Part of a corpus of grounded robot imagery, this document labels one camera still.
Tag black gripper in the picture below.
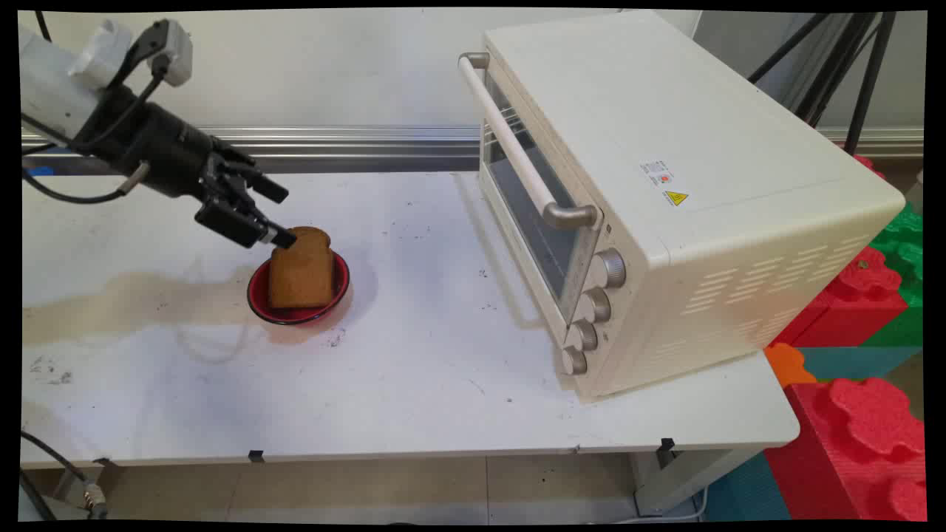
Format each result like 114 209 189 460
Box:
76 87 298 250

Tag brown toast slice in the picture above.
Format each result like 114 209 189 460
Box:
267 226 336 310

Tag red bowl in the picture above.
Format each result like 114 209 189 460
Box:
246 250 352 327

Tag yellow warning sticker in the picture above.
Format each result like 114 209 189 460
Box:
639 158 690 208

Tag cream toaster oven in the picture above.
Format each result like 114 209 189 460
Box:
457 9 907 404

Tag white table leg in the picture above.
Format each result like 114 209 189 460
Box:
630 443 766 516

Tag orange foam block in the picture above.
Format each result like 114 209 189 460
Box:
763 343 819 389

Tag teal floor mat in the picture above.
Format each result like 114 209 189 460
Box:
701 451 793 522

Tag black tripod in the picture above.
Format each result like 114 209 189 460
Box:
747 11 899 157

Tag teal foam block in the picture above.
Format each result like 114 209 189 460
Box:
797 345 925 383

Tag green foam block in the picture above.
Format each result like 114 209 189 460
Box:
860 202 925 348

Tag large red foam block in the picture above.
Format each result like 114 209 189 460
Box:
763 377 929 522

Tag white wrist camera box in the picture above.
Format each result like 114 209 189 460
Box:
143 19 195 88

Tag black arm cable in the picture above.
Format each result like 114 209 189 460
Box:
21 111 152 205

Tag white oven door handle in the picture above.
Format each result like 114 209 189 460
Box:
457 52 600 231

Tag black cable with connector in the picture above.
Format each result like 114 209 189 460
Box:
20 429 109 522

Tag white floor cable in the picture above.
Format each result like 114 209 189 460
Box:
591 486 710 523

